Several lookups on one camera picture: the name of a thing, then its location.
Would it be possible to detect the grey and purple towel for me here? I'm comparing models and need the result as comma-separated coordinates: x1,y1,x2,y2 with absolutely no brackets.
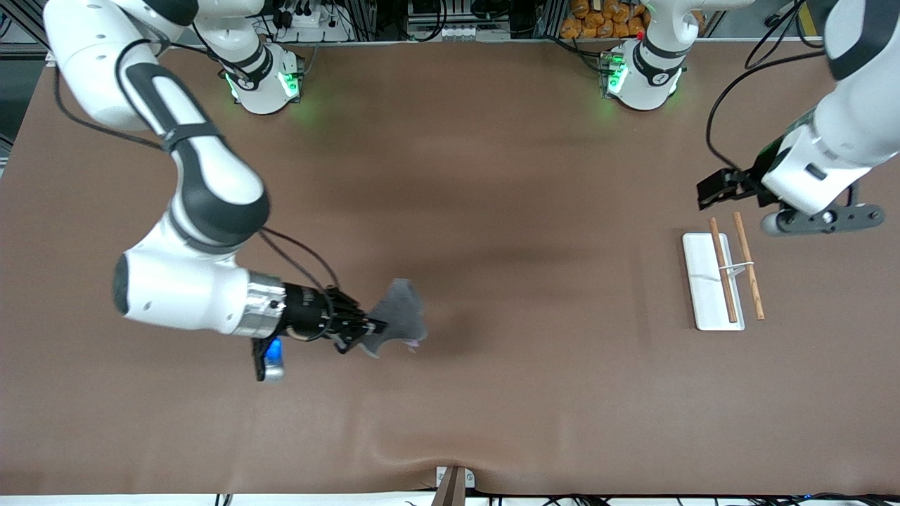
356,278,429,360

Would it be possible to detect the white rack with wooden rods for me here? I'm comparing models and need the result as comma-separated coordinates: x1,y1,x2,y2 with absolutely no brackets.
682,212,766,332

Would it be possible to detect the white multi-socket block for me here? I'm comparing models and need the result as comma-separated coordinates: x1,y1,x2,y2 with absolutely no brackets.
408,20,512,42

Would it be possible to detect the grey metal table bracket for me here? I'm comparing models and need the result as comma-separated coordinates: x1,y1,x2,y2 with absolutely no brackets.
435,466,476,490

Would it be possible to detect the brown tapered post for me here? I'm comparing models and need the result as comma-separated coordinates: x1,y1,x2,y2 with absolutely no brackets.
429,465,468,506

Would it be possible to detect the white power strip with plugs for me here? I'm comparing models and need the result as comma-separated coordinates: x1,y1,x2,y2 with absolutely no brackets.
271,0,354,43

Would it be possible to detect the pile of orange packages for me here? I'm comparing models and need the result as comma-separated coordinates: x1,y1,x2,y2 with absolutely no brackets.
560,0,705,40

